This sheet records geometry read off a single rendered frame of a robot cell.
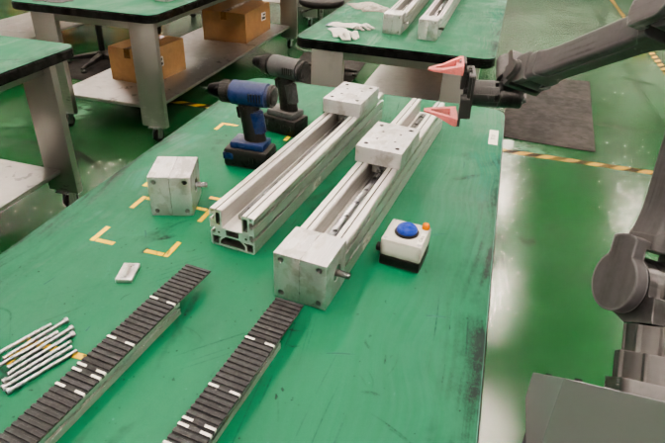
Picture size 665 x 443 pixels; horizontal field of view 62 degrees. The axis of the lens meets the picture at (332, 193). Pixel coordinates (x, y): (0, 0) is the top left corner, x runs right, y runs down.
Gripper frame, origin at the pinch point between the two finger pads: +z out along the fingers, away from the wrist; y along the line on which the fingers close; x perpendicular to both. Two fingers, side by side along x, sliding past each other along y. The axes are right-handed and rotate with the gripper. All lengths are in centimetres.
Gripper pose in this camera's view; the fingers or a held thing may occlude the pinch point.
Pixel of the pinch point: (429, 90)
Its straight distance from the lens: 126.1
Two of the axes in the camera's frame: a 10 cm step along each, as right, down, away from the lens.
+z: -9.9, -0.9, 1.2
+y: 0.0, -8.3, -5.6
